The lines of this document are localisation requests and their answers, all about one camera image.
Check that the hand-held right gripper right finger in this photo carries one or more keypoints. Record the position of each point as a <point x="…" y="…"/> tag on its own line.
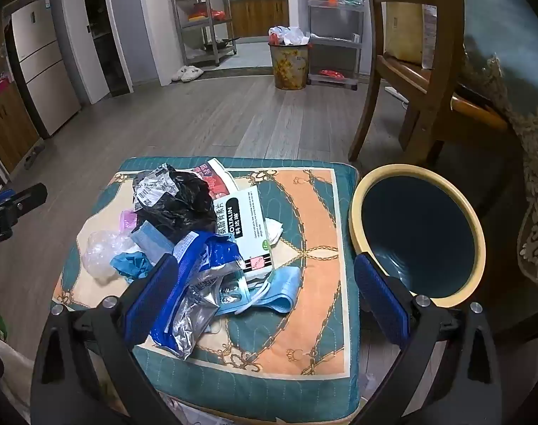
<point x="379" y="303"/>

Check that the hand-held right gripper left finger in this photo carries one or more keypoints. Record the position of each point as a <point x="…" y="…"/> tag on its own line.
<point x="151" y="303"/>

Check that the blue glove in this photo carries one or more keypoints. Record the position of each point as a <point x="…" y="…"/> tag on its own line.
<point x="129" y="263"/>

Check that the blue silver foil packet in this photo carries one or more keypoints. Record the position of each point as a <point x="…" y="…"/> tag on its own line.
<point x="198" y="310"/>

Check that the clear plastic bag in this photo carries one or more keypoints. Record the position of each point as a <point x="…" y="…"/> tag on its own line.
<point x="100" y="252"/>

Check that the blue bin with yellow rim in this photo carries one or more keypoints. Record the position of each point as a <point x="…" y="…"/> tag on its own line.
<point x="419" y="239"/>

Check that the purple plastic bottle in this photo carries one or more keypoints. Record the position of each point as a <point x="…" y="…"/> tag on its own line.
<point x="128" y="220"/>

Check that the black plastic bag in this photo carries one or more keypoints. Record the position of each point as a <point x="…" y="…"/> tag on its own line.
<point x="184" y="203"/>

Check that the silver foil wrapper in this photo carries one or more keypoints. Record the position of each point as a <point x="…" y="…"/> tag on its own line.
<point x="156" y="186"/>

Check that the white green medicine box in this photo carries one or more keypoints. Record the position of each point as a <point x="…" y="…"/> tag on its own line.
<point x="251" y="234"/>

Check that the white tissue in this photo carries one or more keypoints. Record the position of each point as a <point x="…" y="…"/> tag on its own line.
<point x="273" y="230"/>

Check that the red white packet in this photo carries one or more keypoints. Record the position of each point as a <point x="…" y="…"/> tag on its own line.
<point x="215" y="179"/>

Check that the teal orange printed seat cushion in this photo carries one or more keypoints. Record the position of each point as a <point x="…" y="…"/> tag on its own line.
<point x="304" y="318"/>

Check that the white refrigerator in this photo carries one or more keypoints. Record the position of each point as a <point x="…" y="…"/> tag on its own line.
<point x="43" y="75"/>

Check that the white door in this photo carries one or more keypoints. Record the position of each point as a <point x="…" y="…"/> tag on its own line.
<point x="76" y="31"/>

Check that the white power strip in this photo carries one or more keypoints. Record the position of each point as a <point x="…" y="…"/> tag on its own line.
<point x="397" y="94"/>

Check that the black wok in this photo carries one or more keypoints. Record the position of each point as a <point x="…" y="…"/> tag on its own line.
<point x="218" y="44"/>

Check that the metal shelf rack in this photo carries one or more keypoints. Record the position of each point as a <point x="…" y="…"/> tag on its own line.
<point x="202" y="26"/>

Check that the floral metal bin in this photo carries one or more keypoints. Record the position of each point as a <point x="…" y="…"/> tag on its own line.
<point x="288" y="66"/>

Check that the red plastic bag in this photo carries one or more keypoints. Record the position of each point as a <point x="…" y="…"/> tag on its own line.
<point x="204" y="13"/>

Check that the yellow bag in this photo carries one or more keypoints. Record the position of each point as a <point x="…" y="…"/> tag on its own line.
<point x="404" y="31"/>

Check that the wooden chair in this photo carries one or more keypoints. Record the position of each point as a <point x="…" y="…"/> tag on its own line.
<point x="446" y="31"/>

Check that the crumpled white plastic bags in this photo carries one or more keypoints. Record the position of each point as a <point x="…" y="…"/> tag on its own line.
<point x="288" y="35"/>

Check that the grey plastic trolley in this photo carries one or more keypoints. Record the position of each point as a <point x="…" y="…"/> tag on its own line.
<point x="335" y="22"/>

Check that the wooden kitchen cabinet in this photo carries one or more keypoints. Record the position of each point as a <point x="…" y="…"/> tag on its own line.
<point x="260" y="15"/>

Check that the teal lace-trimmed tablecloth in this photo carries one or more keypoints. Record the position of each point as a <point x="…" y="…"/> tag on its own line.
<point x="508" y="31"/>

